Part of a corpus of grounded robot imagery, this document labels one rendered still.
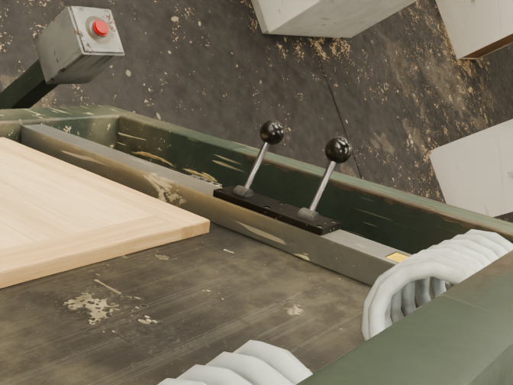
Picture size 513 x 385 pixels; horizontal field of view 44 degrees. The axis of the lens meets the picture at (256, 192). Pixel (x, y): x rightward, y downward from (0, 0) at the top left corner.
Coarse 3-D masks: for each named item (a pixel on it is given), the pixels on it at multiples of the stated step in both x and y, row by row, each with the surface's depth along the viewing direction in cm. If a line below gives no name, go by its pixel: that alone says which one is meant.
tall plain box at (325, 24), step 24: (264, 0) 346; (288, 0) 337; (312, 0) 327; (336, 0) 333; (360, 0) 346; (384, 0) 360; (408, 0) 375; (264, 24) 352; (288, 24) 345; (312, 24) 360; (336, 24) 375; (360, 24) 391
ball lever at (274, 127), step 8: (272, 120) 95; (264, 128) 95; (272, 128) 94; (280, 128) 95; (264, 136) 95; (272, 136) 94; (280, 136) 95; (264, 144) 95; (272, 144) 96; (264, 152) 95; (256, 160) 95; (256, 168) 95; (248, 176) 95; (248, 184) 94; (240, 192) 94; (248, 192) 93
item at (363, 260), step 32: (32, 128) 125; (64, 160) 119; (96, 160) 112; (128, 160) 110; (160, 192) 103; (192, 192) 98; (224, 224) 94; (256, 224) 90; (288, 224) 87; (320, 256) 84; (352, 256) 81; (384, 256) 79; (448, 288) 73
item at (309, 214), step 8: (328, 144) 88; (336, 144) 87; (344, 144) 87; (328, 152) 88; (336, 152) 87; (344, 152) 87; (336, 160) 88; (344, 160) 88; (328, 168) 88; (328, 176) 88; (320, 184) 88; (320, 192) 87; (312, 200) 88; (304, 208) 88; (312, 208) 87; (304, 216) 87; (312, 216) 86
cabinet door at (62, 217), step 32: (0, 160) 109; (32, 160) 110; (0, 192) 93; (32, 192) 94; (64, 192) 96; (96, 192) 98; (128, 192) 99; (0, 224) 81; (32, 224) 82; (64, 224) 84; (96, 224) 85; (128, 224) 86; (160, 224) 87; (192, 224) 88; (0, 256) 71; (32, 256) 72; (64, 256) 73; (96, 256) 76; (0, 288) 68
